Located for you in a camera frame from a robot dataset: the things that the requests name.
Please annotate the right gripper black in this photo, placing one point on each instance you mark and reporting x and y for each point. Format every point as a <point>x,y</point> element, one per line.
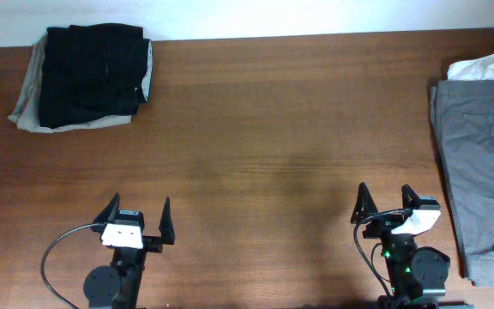
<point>376,232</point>

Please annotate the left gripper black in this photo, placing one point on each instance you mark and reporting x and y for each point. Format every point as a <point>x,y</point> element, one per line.
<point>152,244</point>

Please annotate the grey shorts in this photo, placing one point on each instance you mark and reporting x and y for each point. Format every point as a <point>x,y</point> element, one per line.
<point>462,117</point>

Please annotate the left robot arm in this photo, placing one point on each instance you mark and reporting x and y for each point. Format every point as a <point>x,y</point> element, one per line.
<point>117,284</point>

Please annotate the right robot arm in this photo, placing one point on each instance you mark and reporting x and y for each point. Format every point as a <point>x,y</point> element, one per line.
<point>417,275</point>

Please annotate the beige folded garment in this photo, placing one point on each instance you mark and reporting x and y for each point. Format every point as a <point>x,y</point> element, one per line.
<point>25,115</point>

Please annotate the black folded garment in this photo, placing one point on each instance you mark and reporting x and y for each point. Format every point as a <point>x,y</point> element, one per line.
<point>92,72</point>

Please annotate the white shirt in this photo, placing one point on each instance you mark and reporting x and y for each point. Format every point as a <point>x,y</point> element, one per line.
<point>478,69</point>

